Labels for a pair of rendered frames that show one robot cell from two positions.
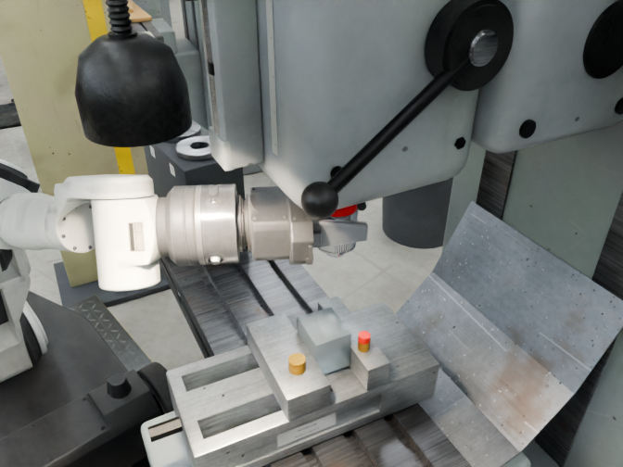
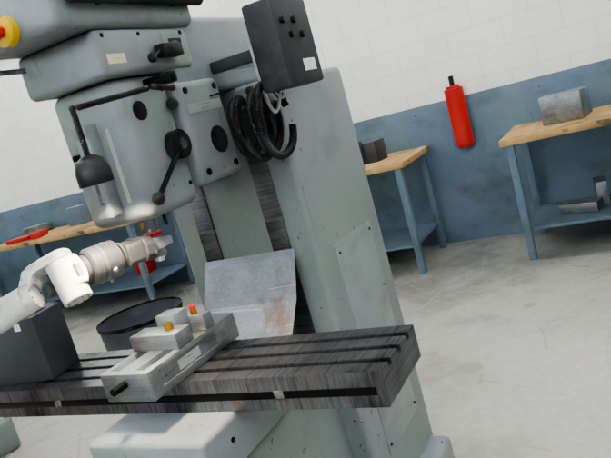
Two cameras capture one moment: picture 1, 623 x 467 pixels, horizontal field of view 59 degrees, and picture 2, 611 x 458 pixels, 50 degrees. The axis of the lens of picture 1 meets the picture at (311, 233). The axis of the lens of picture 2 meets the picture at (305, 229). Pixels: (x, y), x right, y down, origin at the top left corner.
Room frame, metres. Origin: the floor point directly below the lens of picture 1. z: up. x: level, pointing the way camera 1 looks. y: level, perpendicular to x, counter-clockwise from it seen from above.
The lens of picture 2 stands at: (-0.99, 0.56, 1.46)
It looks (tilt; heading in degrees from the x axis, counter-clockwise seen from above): 10 degrees down; 326
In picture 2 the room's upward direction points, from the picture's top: 16 degrees counter-clockwise
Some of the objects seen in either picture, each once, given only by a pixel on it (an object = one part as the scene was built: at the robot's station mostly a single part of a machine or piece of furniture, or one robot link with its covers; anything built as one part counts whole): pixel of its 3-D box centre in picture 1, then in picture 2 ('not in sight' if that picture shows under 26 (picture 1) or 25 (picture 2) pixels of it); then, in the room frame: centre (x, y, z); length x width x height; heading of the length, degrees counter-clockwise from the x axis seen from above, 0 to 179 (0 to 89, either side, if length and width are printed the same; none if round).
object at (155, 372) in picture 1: (164, 403); not in sight; (0.89, 0.35, 0.50); 0.20 x 0.05 x 0.20; 41
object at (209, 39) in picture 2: not in sight; (215, 60); (0.76, -0.47, 1.66); 0.80 x 0.23 x 0.20; 117
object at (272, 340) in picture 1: (286, 362); (161, 338); (0.53, 0.03, 1.02); 0.15 x 0.06 x 0.04; 25
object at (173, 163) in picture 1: (194, 181); (25, 343); (1.02, 0.24, 1.03); 0.22 x 0.12 x 0.20; 35
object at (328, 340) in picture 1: (324, 341); (173, 323); (0.55, -0.02, 1.03); 0.06 x 0.05 x 0.06; 25
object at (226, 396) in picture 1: (303, 374); (172, 346); (0.54, 0.01, 0.98); 0.35 x 0.15 x 0.11; 115
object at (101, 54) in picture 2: not in sight; (110, 63); (0.55, -0.07, 1.68); 0.34 x 0.24 x 0.10; 117
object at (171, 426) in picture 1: (165, 429); (119, 388); (0.46, 0.19, 0.97); 0.04 x 0.02 x 0.02; 115
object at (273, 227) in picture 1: (254, 224); (122, 256); (0.52, 0.06, 1.24); 0.13 x 0.12 x 0.10; 6
